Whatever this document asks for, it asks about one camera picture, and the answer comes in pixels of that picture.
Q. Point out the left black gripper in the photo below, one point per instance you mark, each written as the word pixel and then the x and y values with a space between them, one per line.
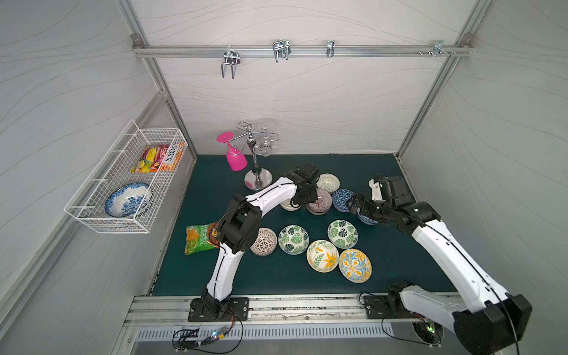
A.
pixel 306 193

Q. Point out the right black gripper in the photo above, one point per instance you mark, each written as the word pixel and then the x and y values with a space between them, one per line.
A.
pixel 360 205

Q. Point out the pink striped bowl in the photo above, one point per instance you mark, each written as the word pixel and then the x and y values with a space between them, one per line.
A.
pixel 324 201
pixel 317 212

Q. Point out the cream bowl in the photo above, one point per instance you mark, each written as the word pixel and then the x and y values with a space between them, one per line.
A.
pixel 288 206

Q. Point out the blue patterned bowl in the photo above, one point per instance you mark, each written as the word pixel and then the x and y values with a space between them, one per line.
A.
pixel 340 198

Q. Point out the green leaf bowl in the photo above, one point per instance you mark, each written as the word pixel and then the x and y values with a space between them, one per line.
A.
pixel 343 234
pixel 293 240

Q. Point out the white lattice bowl front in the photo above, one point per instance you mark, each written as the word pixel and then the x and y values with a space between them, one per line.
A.
pixel 266 242

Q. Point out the white lattice bowl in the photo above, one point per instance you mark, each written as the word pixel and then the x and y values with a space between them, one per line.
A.
pixel 328 182
pixel 266 242

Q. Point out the blue white bowl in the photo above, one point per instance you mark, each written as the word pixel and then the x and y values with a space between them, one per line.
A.
pixel 367 220
pixel 129 200

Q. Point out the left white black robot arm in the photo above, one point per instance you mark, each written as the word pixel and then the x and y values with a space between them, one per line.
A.
pixel 239 226

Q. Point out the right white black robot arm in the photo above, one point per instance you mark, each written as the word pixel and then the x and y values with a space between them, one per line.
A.
pixel 484 316

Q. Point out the white lattice bowl back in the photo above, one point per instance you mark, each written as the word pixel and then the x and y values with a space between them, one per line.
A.
pixel 328 182

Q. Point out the dark green table mat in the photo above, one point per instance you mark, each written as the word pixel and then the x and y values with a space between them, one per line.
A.
pixel 394 256

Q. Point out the clear wine glass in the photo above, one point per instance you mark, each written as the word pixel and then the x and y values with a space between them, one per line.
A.
pixel 268 138

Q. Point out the blue yellow floral bowl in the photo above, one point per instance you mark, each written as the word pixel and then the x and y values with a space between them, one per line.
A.
pixel 355 266

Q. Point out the chrome glass holder stand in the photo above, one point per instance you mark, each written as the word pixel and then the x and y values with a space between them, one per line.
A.
pixel 257 178

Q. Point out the pink plastic wine glass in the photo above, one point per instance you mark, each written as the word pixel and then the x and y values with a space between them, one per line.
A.
pixel 234 156

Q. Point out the yellow leaf patterned bowl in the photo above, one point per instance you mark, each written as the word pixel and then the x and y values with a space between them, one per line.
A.
pixel 322 256

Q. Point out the green snack bag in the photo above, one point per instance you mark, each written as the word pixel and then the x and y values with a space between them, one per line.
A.
pixel 201 238

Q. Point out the metal double hook middle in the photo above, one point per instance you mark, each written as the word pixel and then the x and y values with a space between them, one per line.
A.
pixel 281 50

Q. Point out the metal double hook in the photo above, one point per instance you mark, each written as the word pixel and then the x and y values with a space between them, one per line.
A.
pixel 231 60
pixel 281 50

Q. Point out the small metal hook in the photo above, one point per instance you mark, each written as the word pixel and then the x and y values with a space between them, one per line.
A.
pixel 330 48

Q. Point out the metal double hook left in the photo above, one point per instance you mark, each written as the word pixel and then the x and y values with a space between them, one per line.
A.
pixel 231 60

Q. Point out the colourful snack packet in basket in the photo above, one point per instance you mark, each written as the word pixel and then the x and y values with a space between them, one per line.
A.
pixel 157 158

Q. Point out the metal hook right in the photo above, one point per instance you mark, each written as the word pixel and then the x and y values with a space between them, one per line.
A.
pixel 438 50

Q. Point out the blue white bowl in basket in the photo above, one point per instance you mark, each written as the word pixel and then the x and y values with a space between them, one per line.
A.
pixel 129 200

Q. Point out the aluminium top crossbar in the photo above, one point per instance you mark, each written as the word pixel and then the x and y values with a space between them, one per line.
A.
pixel 297 51

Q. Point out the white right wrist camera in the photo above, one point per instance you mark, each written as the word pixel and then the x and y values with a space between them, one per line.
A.
pixel 393 191

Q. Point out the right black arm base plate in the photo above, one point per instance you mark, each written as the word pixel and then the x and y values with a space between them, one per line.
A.
pixel 389 307

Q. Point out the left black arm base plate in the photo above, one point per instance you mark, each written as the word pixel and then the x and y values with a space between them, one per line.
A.
pixel 237 308

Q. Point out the white wire wall basket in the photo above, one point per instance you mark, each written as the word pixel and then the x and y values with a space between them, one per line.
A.
pixel 113 172

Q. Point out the aluminium front mounting rail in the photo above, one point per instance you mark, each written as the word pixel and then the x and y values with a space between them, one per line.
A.
pixel 262 310

